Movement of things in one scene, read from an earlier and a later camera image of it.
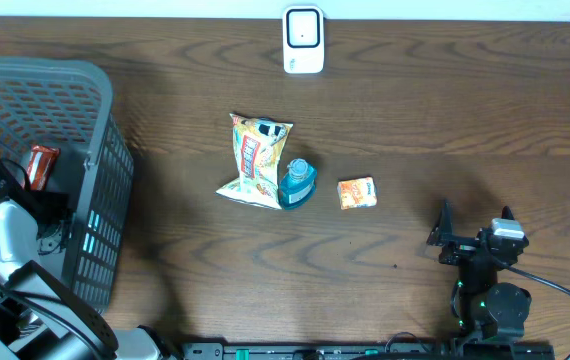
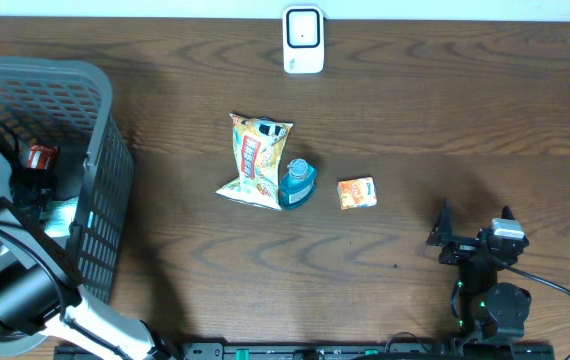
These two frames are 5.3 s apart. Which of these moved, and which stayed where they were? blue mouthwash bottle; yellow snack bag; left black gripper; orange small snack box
Moved: left black gripper
Stayed: blue mouthwash bottle; yellow snack bag; orange small snack box
